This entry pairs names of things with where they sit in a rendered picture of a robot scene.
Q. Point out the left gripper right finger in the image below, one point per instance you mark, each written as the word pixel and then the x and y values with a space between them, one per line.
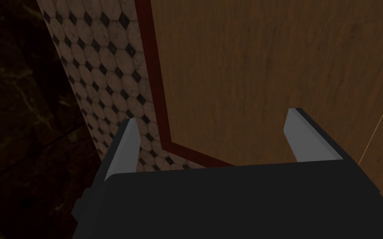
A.
pixel 307 139

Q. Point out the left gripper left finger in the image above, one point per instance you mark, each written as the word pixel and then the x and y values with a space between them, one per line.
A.
pixel 124 151

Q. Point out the brown wooden door leaf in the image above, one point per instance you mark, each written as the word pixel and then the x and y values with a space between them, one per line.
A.
pixel 261 76

